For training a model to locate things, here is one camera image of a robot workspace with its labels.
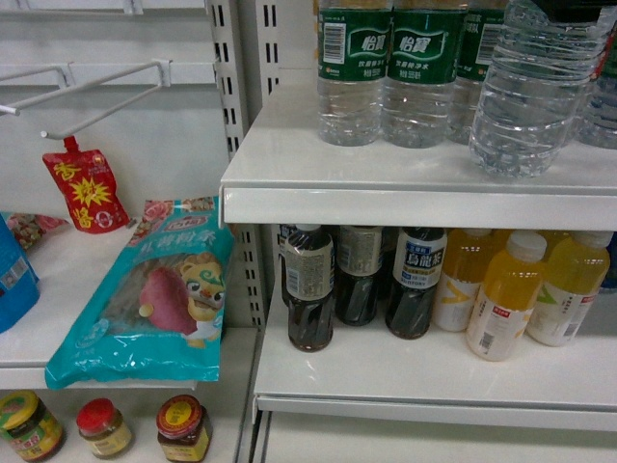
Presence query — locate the white left side shelf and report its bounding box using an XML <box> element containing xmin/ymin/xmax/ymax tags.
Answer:
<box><xmin>0</xmin><ymin>224</ymin><xmax>199</xmax><ymax>391</ymax></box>

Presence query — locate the red lid sauce jar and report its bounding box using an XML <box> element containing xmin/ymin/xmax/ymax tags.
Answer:
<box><xmin>76</xmin><ymin>397</ymin><xmax>133</xmax><ymax>459</ymax></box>

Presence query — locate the red yellow lid chili jar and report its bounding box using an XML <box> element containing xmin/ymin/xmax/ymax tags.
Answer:
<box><xmin>156</xmin><ymin>395</ymin><xmax>213</xmax><ymax>462</ymax></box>

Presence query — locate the yellow juice bottle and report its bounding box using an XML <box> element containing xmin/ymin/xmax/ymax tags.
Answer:
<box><xmin>526</xmin><ymin>231</ymin><xmax>613</xmax><ymax>346</ymax></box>
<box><xmin>432</xmin><ymin>229</ymin><xmax>495</xmax><ymax>332</ymax></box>
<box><xmin>466</xmin><ymin>231</ymin><xmax>547</xmax><ymax>362</ymax></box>

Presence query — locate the teal sweet potato noodle bag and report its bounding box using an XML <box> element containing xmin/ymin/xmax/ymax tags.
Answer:
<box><xmin>44</xmin><ymin>197</ymin><xmax>234</xmax><ymax>390</ymax></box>

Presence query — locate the front dark oolong tea bottle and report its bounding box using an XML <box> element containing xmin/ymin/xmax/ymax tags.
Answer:
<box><xmin>283</xmin><ymin>224</ymin><xmax>335</xmax><ymax>352</ymax></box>

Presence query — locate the front yellow juice bottle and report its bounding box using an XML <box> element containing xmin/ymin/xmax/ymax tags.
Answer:
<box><xmin>466</xmin><ymin>231</ymin><xmax>547</xmax><ymax>362</ymax></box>

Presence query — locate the floral snack packet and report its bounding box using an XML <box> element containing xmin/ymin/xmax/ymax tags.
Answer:
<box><xmin>6</xmin><ymin>213</ymin><xmax>68</xmax><ymax>251</ymax></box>

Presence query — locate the clear water bottle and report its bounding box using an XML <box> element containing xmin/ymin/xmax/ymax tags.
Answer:
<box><xmin>469</xmin><ymin>1</ymin><xmax>616</xmax><ymax>177</ymax></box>

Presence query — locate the green lid sauce jar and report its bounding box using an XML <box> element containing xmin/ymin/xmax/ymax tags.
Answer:
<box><xmin>1</xmin><ymin>390</ymin><xmax>65</xmax><ymax>462</ymax></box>

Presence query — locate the white upper shelf board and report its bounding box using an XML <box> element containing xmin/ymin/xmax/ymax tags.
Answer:
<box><xmin>220</xmin><ymin>84</ymin><xmax>616</xmax><ymax>231</ymax></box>

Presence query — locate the right yellow juice bottle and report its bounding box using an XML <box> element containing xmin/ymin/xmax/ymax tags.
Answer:
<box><xmin>526</xmin><ymin>231</ymin><xmax>613</xmax><ymax>346</ymax></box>

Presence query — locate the red sauce pouch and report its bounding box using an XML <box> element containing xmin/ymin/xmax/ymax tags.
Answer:
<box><xmin>42</xmin><ymin>136</ymin><xmax>130</xmax><ymax>234</ymax></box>

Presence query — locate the white slotted shelf upright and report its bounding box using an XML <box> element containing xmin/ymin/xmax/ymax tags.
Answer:
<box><xmin>205</xmin><ymin>0</ymin><xmax>267</xmax><ymax>330</ymax></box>

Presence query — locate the middle dark tea bottle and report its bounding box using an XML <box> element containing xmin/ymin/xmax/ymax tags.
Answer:
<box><xmin>335</xmin><ymin>225</ymin><xmax>383</xmax><ymax>326</ymax></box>

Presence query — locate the oolong tea bottle blue label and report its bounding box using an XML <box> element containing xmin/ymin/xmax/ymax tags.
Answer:
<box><xmin>386</xmin><ymin>227</ymin><xmax>447</xmax><ymax>340</ymax></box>

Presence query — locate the left yellow juice bottle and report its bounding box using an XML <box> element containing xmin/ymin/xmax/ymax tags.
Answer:
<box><xmin>432</xmin><ymin>229</ymin><xmax>495</xmax><ymax>332</ymax></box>

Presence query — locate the blue package left edge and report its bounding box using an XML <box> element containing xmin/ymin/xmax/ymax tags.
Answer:
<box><xmin>1</xmin><ymin>217</ymin><xmax>40</xmax><ymax>333</ymax></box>

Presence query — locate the white display hook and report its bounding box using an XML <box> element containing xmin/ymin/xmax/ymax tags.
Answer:
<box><xmin>40</xmin><ymin>58</ymin><xmax>174</xmax><ymax>141</ymax></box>

